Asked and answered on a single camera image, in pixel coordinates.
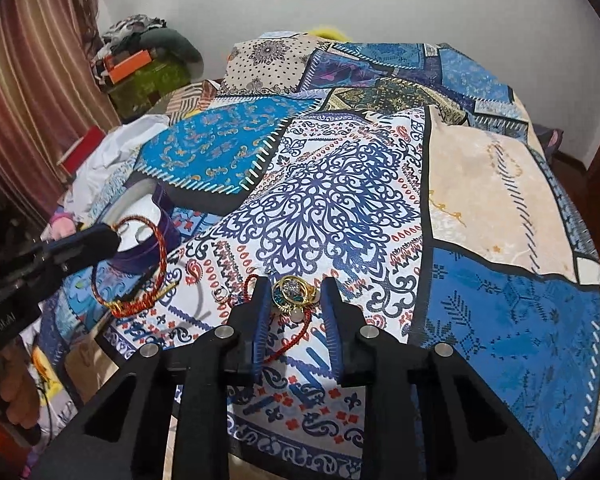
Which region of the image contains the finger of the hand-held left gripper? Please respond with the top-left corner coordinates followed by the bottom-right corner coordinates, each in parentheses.
top-left (42, 223), bottom-right (122, 273)

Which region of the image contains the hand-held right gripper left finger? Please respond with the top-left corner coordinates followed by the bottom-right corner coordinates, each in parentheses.
top-left (30, 276), bottom-right (273, 480)

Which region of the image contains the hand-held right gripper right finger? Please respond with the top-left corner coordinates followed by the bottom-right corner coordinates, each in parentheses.
top-left (320, 276), bottom-right (561, 480)

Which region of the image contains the red string bracelet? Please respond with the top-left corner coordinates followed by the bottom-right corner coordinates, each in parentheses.
top-left (242, 273), bottom-right (317, 364)

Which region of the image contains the gold ring with blue stones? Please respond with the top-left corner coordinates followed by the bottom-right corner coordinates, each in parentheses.
top-left (271, 276), bottom-right (322, 309)

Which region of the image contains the purple heart-shaped jewelry box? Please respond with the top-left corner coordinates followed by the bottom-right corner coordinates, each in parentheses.
top-left (99, 182), bottom-right (182, 274)

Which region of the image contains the red and gold thread bangle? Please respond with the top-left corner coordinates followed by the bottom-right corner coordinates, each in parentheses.
top-left (91, 215), bottom-right (179, 318)

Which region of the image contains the person's left hand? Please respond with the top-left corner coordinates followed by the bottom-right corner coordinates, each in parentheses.
top-left (0, 347), bottom-right (43, 433)

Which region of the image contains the pink cloth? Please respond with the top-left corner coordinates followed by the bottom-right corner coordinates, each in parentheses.
top-left (49, 212), bottom-right (82, 242)

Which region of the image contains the white cloth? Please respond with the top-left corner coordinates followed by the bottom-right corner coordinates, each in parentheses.
top-left (62, 114), bottom-right (172, 222)

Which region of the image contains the red box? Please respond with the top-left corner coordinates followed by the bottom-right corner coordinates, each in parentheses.
top-left (57, 126), bottom-right (106, 176)

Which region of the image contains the patchwork printed blanket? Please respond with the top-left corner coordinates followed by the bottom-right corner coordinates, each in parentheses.
top-left (20, 32), bottom-right (600, 480)

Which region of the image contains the green patterned cloth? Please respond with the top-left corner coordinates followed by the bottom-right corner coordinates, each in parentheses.
top-left (105, 60), bottom-right (194, 122)

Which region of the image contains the striped brown curtain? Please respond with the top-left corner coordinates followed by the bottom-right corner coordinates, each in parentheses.
top-left (0, 0), bottom-right (124, 223)

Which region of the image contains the orange striped cloth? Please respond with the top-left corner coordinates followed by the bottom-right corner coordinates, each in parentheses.
top-left (164, 80), bottom-right (227, 127)

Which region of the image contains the orange box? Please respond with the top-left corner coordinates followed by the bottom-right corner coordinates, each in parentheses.
top-left (105, 50), bottom-right (152, 84)

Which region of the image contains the pile of clothes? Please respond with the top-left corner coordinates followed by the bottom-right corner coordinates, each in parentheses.
top-left (92, 16), bottom-right (204, 82)

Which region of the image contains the dark cloth on floor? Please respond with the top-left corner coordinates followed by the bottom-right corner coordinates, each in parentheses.
top-left (532, 125), bottom-right (564, 149)

